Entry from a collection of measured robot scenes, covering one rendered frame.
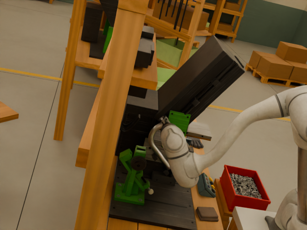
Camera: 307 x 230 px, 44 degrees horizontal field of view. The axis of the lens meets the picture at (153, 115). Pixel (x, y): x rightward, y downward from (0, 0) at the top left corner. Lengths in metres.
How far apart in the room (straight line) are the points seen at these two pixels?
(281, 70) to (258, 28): 3.93
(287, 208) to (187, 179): 0.53
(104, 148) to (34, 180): 2.12
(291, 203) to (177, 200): 0.55
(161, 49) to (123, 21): 3.68
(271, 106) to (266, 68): 6.45
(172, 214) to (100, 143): 0.67
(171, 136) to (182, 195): 0.54
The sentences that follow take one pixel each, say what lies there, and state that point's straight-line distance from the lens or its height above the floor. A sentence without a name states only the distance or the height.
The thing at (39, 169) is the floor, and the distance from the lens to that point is 3.60.
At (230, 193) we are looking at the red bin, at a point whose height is 0.88.
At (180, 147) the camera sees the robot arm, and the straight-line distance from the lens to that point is 1.62.
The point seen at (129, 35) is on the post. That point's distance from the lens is 1.24.
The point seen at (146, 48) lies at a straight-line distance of 1.72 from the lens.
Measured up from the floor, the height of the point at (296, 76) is 0.24.
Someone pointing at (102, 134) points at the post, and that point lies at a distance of 1.38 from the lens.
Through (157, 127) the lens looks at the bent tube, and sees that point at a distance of 2.03.
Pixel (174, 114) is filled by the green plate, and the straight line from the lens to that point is 2.06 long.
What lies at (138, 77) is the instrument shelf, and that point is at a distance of 1.60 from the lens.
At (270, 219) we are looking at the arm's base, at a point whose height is 0.92.
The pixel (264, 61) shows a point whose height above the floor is 0.38.
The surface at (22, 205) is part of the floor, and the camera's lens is 3.21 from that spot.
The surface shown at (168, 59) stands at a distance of 4.85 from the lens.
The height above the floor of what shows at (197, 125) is 1.13.
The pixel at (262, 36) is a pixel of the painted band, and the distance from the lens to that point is 12.07.
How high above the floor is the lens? 2.06
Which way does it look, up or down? 24 degrees down
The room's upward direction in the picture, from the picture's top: 15 degrees clockwise
